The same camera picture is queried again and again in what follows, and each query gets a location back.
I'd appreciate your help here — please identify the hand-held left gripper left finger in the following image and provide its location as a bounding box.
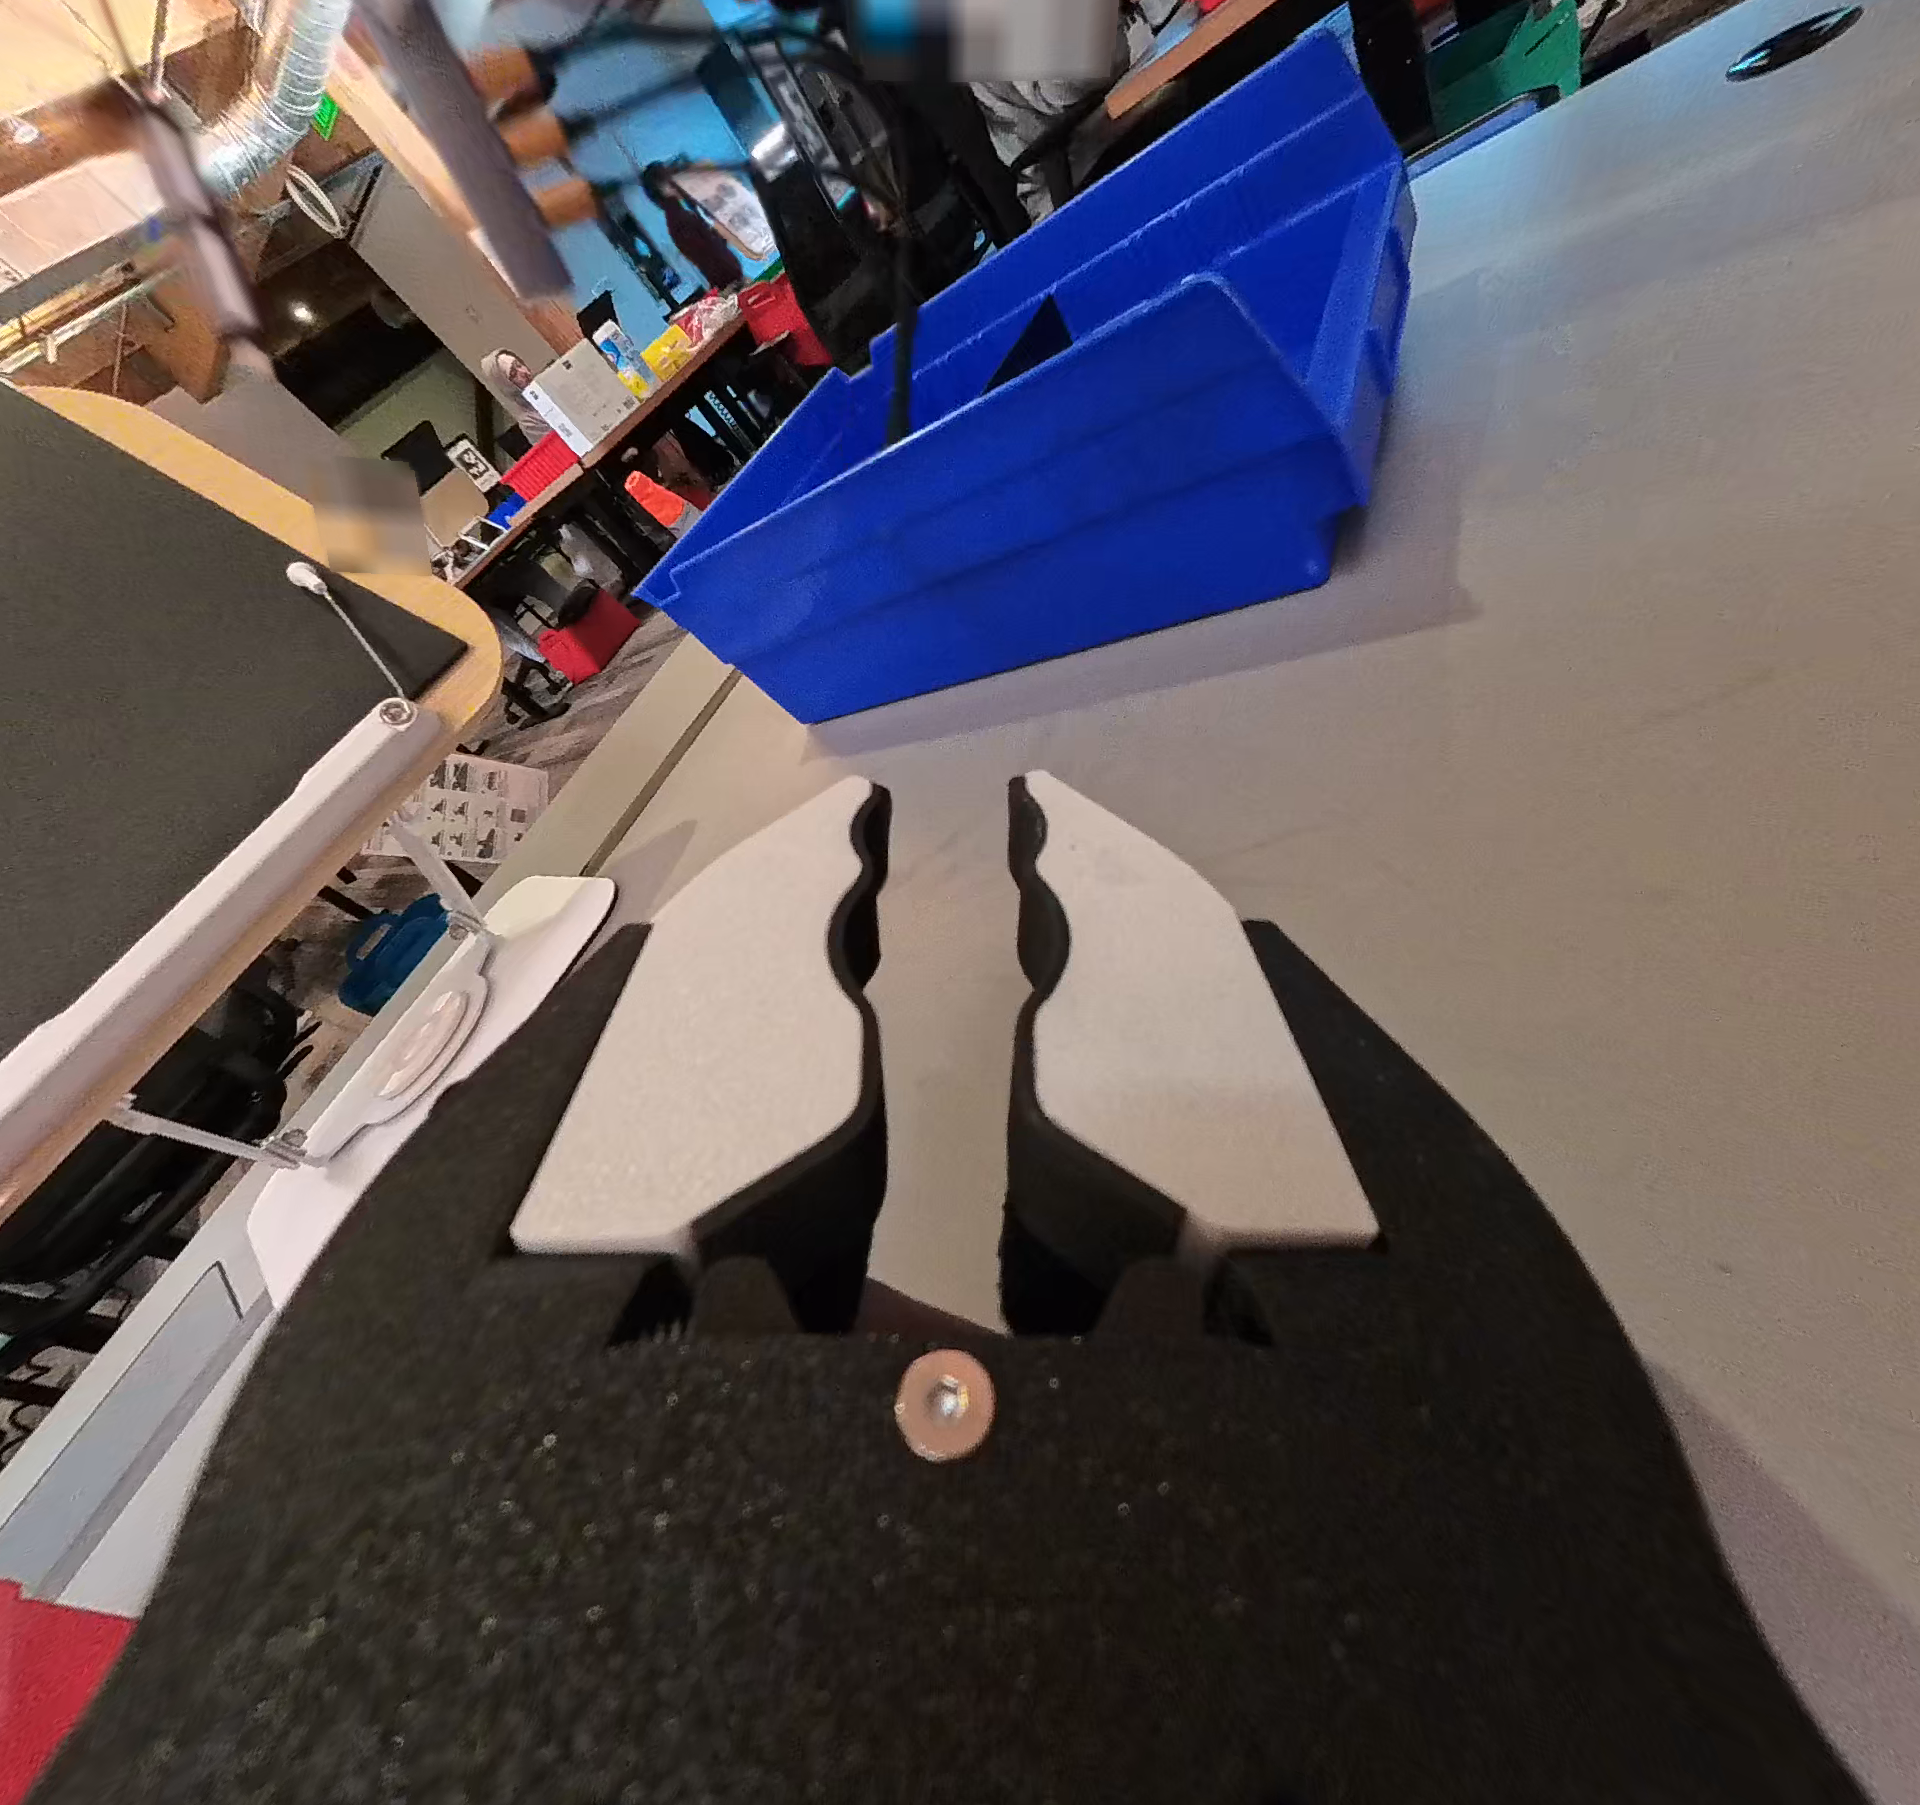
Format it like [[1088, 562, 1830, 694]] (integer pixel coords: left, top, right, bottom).
[[507, 771, 895, 1336]]

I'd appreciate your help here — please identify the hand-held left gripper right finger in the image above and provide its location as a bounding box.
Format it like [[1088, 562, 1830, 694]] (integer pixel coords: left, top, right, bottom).
[[999, 765, 1383, 1336]]

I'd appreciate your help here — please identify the blue storage bin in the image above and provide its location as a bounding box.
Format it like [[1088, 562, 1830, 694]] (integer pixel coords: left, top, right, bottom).
[[635, 27, 1419, 727]]

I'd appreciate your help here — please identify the grey desk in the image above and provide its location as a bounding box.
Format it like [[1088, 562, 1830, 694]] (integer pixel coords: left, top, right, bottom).
[[0, 0, 1920, 1805]]

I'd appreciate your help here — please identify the black desk grommet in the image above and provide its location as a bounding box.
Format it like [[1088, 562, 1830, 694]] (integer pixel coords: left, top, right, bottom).
[[1727, 9, 1860, 82]]

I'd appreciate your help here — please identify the blue bag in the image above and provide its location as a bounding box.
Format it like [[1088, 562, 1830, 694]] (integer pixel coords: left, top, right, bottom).
[[337, 892, 453, 1019]]

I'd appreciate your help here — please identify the printed paper sheet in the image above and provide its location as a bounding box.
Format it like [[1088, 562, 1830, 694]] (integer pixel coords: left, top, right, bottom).
[[382, 754, 550, 863]]

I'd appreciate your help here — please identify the white cardboard box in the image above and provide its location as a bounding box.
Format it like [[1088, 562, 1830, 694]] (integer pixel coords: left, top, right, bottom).
[[517, 341, 648, 459]]

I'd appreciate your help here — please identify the wooden table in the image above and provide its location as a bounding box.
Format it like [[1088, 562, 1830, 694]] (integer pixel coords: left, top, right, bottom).
[[1106, 0, 1432, 123]]

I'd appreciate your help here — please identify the green storage bin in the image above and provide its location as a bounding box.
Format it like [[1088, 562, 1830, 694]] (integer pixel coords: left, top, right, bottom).
[[1423, 0, 1584, 134]]

